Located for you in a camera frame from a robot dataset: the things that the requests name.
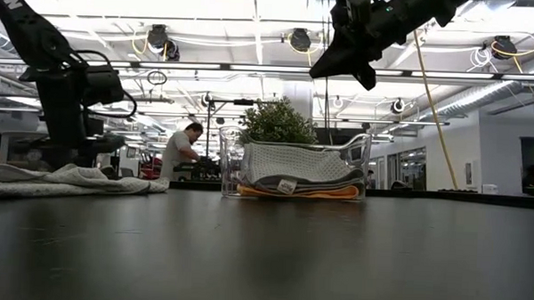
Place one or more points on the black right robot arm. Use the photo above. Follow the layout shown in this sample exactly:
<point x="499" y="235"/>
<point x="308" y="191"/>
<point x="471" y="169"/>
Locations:
<point x="432" y="9"/>

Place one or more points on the long ceiling light bar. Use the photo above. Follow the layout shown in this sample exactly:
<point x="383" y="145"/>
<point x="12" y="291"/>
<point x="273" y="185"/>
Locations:
<point x="270" y="69"/>

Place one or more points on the grey waffle towel with tag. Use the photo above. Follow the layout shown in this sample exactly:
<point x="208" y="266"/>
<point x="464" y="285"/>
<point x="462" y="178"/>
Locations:
<point x="293" y="162"/>

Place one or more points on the black camera stand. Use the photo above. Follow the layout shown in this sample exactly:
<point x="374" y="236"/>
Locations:
<point x="243" y="102"/>

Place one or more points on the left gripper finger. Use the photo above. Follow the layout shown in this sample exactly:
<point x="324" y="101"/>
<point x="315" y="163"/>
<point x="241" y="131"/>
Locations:
<point x="68" y="156"/>
<point x="104" y="146"/>

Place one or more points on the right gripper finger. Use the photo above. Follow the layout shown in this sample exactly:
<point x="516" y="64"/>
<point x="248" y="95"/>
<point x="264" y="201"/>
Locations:
<point x="368" y="78"/>
<point x="341" y="63"/>

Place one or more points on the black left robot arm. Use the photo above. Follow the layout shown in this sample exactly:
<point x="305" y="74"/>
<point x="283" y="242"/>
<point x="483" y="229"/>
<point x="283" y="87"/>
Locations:
<point x="26" y="26"/>

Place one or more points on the artificial green potted plant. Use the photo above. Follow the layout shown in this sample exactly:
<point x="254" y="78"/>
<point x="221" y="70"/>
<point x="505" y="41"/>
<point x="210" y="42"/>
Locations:
<point x="277" y="121"/>

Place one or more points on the black aluminium table frame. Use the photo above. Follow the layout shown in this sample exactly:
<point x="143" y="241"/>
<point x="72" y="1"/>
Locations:
<point x="425" y="196"/>

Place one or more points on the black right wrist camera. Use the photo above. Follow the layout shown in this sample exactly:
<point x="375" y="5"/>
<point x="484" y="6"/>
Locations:
<point x="356" y="8"/>

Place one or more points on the orange microfiber towel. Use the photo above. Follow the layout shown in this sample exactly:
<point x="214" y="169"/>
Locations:
<point x="328" y="194"/>

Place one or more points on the clear plastic bin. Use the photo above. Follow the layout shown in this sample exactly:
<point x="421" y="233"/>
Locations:
<point x="228" y="166"/>

